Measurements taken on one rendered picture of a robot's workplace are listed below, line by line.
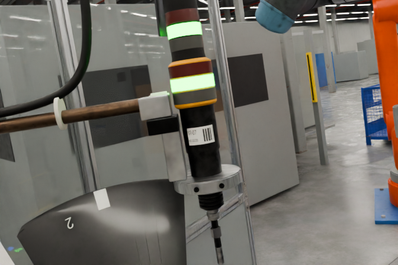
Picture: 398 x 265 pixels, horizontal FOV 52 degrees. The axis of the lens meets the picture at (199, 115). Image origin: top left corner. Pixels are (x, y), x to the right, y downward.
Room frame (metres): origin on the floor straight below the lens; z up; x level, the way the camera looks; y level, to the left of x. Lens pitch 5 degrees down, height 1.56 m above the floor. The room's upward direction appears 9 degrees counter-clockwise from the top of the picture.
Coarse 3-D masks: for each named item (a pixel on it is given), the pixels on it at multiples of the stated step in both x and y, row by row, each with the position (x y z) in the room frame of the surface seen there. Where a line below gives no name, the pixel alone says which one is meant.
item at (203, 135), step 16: (192, 112) 0.39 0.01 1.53; (208, 112) 0.39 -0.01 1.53; (192, 128) 0.39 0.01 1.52; (208, 128) 0.39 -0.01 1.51; (192, 144) 0.39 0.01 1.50; (208, 144) 0.39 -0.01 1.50; (192, 160) 0.40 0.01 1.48; (208, 160) 0.39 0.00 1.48; (192, 176) 0.40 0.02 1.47; (208, 208) 0.40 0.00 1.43
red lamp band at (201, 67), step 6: (174, 66) 0.39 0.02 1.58; (180, 66) 0.39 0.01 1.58; (186, 66) 0.39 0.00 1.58; (192, 66) 0.39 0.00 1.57; (198, 66) 0.39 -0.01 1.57; (204, 66) 0.39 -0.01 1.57; (210, 66) 0.40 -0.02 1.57; (174, 72) 0.39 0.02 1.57; (180, 72) 0.39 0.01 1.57; (186, 72) 0.39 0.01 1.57; (192, 72) 0.39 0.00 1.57; (198, 72) 0.39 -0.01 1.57; (204, 72) 0.39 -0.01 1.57; (210, 72) 0.40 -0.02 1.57
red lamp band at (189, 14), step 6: (168, 12) 0.40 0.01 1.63; (174, 12) 0.39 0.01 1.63; (180, 12) 0.39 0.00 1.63; (186, 12) 0.39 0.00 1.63; (192, 12) 0.39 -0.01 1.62; (198, 12) 0.41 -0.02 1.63; (168, 18) 0.40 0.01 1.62; (174, 18) 0.39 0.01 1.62; (180, 18) 0.39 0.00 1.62; (186, 18) 0.39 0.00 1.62; (192, 18) 0.39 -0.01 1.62; (198, 18) 0.40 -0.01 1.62; (168, 24) 0.40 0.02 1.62
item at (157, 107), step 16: (160, 96) 0.39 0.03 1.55; (144, 112) 0.39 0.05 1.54; (160, 112) 0.39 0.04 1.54; (160, 128) 0.39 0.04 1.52; (176, 128) 0.39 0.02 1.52; (176, 144) 0.39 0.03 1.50; (176, 160) 0.39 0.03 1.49; (176, 176) 0.39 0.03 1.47; (208, 176) 0.39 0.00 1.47; (224, 176) 0.38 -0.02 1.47; (240, 176) 0.40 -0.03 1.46; (192, 192) 0.38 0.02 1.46; (208, 192) 0.37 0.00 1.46
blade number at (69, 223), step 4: (72, 212) 0.53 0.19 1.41; (64, 216) 0.53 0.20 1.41; (68, 216) 0.53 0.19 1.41; (72, 216) 0.53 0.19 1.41; (60, 220) 0.52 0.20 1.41; (64, 220) 0.52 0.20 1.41; (68, 220) 0.52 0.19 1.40; (72, 220) 0.52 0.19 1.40; (76, 220) 0.52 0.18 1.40; (64, 224) 0.52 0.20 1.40; (68, 224) 0.52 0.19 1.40; (72, 224) 0.52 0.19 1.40; (76, 224) 0.52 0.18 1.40; (64, 228) 0.52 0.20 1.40; (68, 228) 0.51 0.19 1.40; (72, 228) 0.51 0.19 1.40; (76, 228) 0.51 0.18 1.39; (68, 232) 0.51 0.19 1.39
